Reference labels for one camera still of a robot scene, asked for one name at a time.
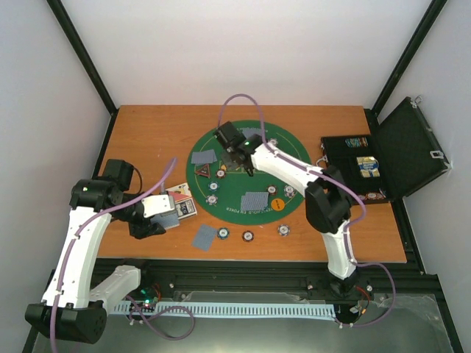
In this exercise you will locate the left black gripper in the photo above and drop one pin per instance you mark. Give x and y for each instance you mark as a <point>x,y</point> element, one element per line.
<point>146,229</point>

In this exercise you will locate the grey playing card deck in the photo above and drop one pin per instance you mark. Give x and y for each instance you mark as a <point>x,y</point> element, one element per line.
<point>167,221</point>

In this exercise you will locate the dark red chips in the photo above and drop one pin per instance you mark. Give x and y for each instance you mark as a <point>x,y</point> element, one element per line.
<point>272,190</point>
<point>221,174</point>

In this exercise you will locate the blue patterned playing card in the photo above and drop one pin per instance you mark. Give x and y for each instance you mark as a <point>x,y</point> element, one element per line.
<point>203,157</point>

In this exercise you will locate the black red triangular dealer button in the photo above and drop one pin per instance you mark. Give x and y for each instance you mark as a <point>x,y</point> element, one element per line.
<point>203,171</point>

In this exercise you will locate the dark red poker chip stack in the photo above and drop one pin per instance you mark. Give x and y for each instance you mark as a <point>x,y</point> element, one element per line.
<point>248,236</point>

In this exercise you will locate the blue white poker chip stack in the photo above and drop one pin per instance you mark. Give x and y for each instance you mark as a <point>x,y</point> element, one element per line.
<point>283,230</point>

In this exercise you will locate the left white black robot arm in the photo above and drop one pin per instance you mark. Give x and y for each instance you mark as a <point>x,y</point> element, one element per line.
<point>70,309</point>

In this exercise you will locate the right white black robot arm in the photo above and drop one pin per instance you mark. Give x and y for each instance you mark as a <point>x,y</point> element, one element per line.
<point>327,204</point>

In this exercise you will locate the round green poker mat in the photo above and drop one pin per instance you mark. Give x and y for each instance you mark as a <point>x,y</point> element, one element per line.
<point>233,187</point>

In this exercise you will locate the orange big blind button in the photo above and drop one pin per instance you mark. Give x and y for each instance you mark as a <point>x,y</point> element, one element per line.
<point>278,204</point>

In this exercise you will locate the multicolour chip row in case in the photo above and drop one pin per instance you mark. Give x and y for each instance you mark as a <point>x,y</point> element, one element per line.
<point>357,142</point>

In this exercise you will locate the blue gold card deck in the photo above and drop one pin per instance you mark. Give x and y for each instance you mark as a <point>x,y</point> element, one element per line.
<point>368,167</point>

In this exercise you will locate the red white chips in case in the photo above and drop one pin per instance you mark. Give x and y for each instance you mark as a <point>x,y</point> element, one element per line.
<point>372,197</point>

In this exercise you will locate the black poker case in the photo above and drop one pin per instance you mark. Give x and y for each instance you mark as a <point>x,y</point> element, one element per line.
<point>406,148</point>

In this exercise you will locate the light blue cable duct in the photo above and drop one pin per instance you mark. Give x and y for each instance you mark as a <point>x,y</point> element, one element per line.
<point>241,310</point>

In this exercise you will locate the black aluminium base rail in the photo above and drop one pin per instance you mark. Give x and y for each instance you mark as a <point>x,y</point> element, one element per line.
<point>309,280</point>

